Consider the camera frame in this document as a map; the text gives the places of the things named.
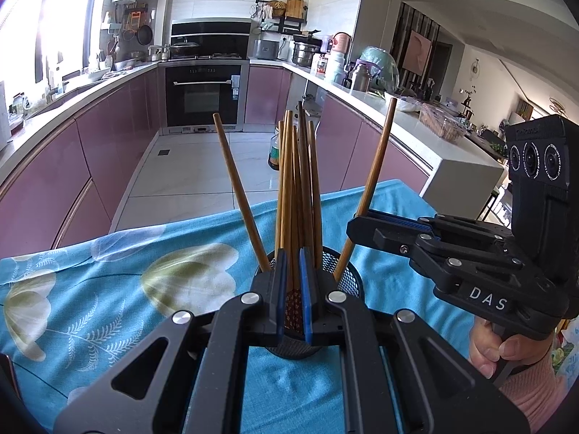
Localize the plastic oil bottle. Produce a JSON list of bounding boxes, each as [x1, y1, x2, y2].
[[268, 127, 282, 170]]

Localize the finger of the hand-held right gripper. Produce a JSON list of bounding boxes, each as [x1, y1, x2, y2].
[[373, 229, 535, 282], [346, 209, 514, 247]]

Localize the white plastic canister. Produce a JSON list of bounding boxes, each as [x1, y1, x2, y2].
[[326, 52, 347, 84]]

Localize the patterned-end wooden chopstick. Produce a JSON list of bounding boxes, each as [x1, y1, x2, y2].
[[334, 97, 399, 281], [289, 124, 304, 333]]

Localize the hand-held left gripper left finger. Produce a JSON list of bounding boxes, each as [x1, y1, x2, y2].
[[53, 248, 290, 434]]

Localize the pink base cabinets under clutter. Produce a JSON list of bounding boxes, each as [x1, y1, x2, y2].
[[244, 64, 430, 200]]

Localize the black wall rack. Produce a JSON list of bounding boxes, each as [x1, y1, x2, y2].
[[255, 0, 310, 34]]

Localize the black pot with lid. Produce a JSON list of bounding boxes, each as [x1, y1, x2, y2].
[[169, 40, 200, 59]]

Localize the mint green food cover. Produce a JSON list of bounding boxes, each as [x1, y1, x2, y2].
[[359, 46, 400, 93]]

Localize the large kitchen window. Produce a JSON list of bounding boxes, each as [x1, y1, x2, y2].
[[0, 0, 105, 95]]

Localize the brown wall picture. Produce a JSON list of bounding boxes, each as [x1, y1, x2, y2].
[[402, 29, 432, 73]]

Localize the person's right forearm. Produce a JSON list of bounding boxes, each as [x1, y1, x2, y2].
[[500, 346, 577, 432]]

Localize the silver rice cooker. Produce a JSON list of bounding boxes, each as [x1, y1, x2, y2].
[[254, 38, 279, 60]]

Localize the black built-in oven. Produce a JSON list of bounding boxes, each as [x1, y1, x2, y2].
[[164, 64, 242, 128]]

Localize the blue floral tablecloth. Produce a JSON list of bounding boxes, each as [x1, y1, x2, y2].
[[0, 180, 498, 434]]

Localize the black range hood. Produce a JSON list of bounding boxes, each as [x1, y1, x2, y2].
[[171, 19, 252, 60]]

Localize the steel thermos bottle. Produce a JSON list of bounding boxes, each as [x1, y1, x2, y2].
[[350, 61, 374, 92]]

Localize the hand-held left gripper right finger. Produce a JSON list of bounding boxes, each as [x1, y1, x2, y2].
[[299, 248, 530, 434]]

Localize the pink base cabinets under window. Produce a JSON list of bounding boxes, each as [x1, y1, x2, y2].
[[0, 65, 166, 258]]

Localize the person's right hand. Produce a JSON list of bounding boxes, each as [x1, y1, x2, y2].
[[468, 318, 551, 383]]

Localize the clear plastic snack container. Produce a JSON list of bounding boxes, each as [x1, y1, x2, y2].
[[418, 103, 466, 142]]

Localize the black mesh utensil holder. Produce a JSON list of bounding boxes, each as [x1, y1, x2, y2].
[[253, 244, 363, 360]]

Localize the black smartphone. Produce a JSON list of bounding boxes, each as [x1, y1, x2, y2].
[[0, 353, 21, 401]]

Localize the stainless steel stockpot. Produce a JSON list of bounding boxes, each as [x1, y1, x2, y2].
[[292, 41, 322, 68]]

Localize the bunch of wooden chopsticks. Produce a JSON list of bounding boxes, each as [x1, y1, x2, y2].
[[212, 102, 324, 281]]

